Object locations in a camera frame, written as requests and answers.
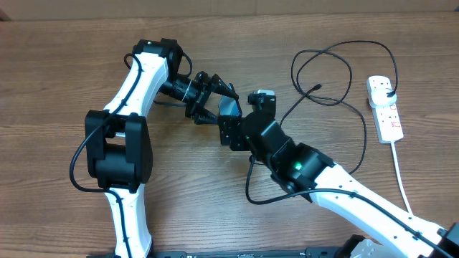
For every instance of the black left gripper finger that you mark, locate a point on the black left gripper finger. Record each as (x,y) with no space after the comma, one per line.
(203,116)
(219,87)

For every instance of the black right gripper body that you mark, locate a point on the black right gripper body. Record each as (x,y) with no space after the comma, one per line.
(234,135)

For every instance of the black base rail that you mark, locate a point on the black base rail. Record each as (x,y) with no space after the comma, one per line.
(309,252)

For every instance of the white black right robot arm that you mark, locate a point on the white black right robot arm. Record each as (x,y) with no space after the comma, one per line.
(301,170)

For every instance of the white charger adapter plug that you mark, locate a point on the white charger adapter plug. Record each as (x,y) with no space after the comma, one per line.
(381,97)

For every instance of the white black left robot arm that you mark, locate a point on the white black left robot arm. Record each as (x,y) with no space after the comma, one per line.
(117,141)

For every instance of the white power strip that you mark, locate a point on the white power strip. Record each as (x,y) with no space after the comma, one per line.
(386,119)

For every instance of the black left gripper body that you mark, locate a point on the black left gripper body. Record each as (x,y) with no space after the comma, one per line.
(193,93)

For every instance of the blue screen smartphone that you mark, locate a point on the blue screen smartphone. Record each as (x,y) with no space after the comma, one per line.
(229,106)

